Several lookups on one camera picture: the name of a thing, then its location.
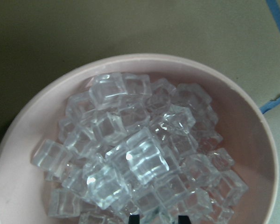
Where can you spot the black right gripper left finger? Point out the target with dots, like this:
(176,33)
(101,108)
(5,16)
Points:
(134,219)

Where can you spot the pile of clear ice cubes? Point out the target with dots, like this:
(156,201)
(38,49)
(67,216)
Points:
(130,146)

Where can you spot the pink bowl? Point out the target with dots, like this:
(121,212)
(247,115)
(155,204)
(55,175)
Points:
(247,136)

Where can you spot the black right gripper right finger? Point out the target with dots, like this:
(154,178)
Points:
(183,219)

